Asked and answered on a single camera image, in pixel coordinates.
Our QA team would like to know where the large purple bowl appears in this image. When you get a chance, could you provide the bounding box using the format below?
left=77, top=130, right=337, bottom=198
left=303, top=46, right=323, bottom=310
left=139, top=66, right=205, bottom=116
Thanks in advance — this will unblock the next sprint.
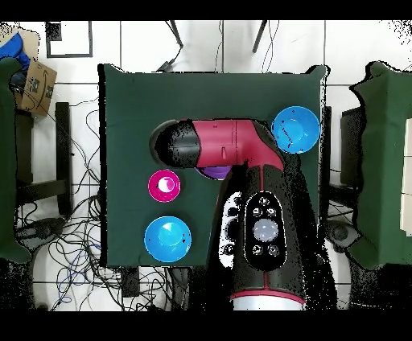
left=195, top=165, right=233, bottom=181

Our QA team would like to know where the crimson small bowl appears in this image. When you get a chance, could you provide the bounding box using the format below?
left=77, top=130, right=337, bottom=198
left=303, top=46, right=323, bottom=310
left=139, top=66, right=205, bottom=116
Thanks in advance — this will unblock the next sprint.
left=147, top=169, right=182, bottom=203

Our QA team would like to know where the large blue bowl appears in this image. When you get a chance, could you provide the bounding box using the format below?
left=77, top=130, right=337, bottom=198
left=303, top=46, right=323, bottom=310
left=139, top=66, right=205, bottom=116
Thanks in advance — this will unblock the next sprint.
left=271, top=105, right=322, bottom=154
left=143, top=215, right=193, bottom=264

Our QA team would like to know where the dark green tablecloth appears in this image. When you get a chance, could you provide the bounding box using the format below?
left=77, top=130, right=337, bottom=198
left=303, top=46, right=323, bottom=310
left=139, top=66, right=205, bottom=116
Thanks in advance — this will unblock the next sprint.
left=97, top=63, right=329, bottom=268

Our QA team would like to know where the black power brick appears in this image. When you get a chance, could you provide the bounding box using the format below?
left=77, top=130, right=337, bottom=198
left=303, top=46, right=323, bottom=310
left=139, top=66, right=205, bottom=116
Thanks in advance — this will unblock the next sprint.
left=121, top=266, right=140, bottom=298

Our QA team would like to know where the black tripod leg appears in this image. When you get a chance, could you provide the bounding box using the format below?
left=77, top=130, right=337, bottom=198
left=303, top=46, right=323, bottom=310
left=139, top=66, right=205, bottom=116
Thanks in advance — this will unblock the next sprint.
left=165, top=20, right=184, bottom=49
left=251, top=20, right=269, bottom=54

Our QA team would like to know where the black equipment box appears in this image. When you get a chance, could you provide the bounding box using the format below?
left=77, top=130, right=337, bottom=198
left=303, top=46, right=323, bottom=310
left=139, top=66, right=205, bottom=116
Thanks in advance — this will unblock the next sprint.
left=340, top=107, right=367, bottom=187

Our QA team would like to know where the grey stand base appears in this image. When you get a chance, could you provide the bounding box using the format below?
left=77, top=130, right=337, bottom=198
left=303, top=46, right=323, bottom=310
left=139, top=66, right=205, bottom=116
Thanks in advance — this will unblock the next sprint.
left=324, top=220, right=362, bottom=253

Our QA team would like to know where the green cloth covered table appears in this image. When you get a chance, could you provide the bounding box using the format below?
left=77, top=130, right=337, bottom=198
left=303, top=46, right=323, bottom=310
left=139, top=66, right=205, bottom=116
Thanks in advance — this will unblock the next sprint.
left=348, top=60, right=412, bottom=271
left=0, top=57, right=33, bottom=265

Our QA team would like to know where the cardboard box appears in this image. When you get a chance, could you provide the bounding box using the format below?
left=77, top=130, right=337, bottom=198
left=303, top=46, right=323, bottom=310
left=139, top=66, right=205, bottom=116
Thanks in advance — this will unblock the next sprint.
left=14, top=58, right=58, bottom=117

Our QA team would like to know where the blue cloth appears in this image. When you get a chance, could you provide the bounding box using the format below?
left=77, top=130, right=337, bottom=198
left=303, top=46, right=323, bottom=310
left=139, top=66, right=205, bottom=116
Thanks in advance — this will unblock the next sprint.
left=0, top=32, right=31, bottom=70

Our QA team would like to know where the black cable tangle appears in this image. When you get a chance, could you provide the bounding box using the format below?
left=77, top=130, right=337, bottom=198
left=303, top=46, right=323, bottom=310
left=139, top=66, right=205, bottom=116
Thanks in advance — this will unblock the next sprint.
left=15, top=96, right=191, bottom=311

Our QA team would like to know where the black bench frame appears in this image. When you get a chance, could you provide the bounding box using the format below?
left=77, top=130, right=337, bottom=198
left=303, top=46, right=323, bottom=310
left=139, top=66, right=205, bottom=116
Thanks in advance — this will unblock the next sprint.
left=15, top=101, right=73, bottom=216

